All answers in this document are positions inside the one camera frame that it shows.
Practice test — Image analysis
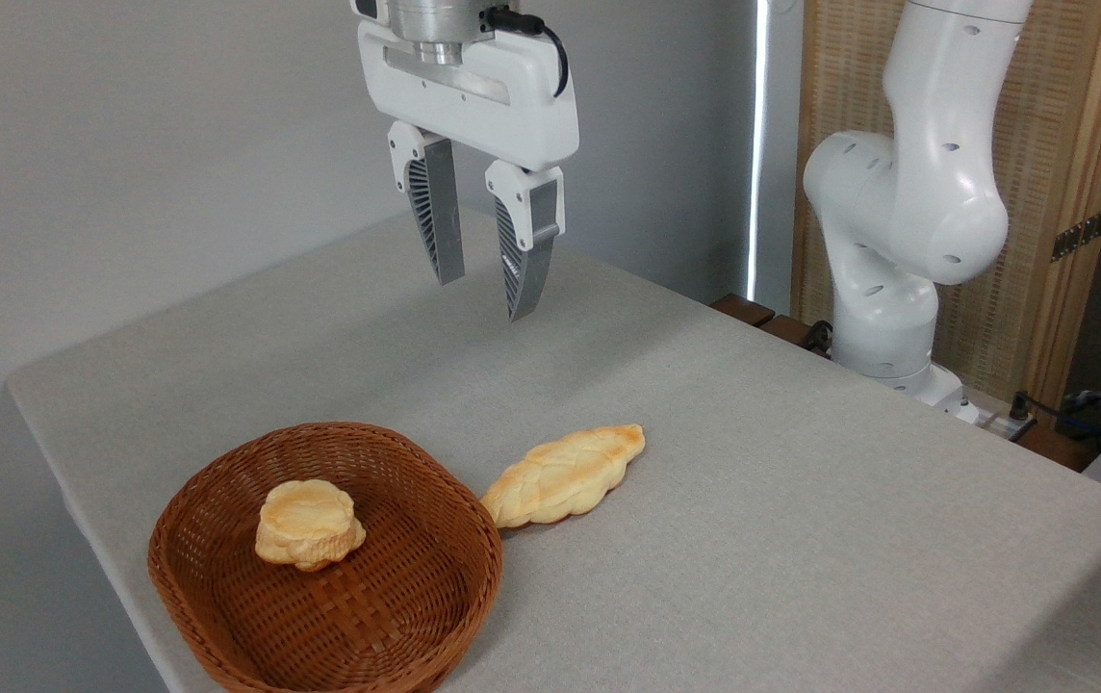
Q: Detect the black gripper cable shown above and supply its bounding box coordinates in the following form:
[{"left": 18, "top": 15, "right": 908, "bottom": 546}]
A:
[{"left": 481, "top": 5, "right": 571, "bottom": 99}]

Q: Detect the metal screen hinge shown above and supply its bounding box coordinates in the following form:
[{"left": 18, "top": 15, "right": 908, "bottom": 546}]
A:
[{"left": 1051, "top": 207, "right": 1101, "bottom": 263}]

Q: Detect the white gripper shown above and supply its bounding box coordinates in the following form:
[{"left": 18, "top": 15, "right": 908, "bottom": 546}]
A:
[{"left": 356, "top": 17, "right": 581, "bottom": 323}]

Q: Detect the brown woven wicker basket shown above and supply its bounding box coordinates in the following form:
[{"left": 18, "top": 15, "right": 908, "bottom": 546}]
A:
[{"left": 147, "top": 422, "right": 504, "bottom": 693}]

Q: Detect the white power strip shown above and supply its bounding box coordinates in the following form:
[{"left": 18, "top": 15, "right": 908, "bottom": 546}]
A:
[{"left": 955, "top": 390, "right": 1037, "bottom": 444}]

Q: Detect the brown wooden board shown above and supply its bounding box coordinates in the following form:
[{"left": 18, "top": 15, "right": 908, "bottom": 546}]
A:
[{"left": 1014, "top": 425, "right": 1101, "bottom": 474}]

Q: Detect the dark brown wooden slat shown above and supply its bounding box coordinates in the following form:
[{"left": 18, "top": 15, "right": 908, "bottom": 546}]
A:
[
  {"left": 710, "top": 294, "right": 776, "bottom": 328},
  {"left": 760, "top": 315, "right": 816, "bottom": 349}
]

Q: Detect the long braided bread loaf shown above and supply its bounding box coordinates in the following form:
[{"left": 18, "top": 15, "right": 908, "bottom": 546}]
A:
[{"left": 479, "top": 423, "right": 647, "bottom": 529}]

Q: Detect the round golden bread roll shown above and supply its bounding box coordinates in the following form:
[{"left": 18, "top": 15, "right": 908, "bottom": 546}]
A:
[{"left": 254, "top": 478, "right": 368, "bottom": 574}]

